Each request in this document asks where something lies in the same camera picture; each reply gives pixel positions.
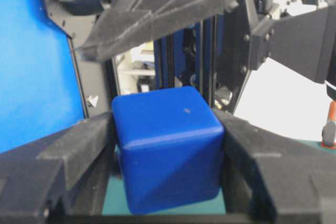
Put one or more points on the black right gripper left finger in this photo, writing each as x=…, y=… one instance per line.
x=65, y=173

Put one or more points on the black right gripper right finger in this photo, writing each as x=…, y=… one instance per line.
x=273, y=178

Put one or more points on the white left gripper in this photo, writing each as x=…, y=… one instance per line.
x=238, y=57

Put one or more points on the blue block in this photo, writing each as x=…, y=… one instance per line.
x=169, y=148

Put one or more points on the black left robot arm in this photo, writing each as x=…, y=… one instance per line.
x=77, y=19

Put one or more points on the blue table mat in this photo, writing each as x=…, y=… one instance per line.
x=39, y=91

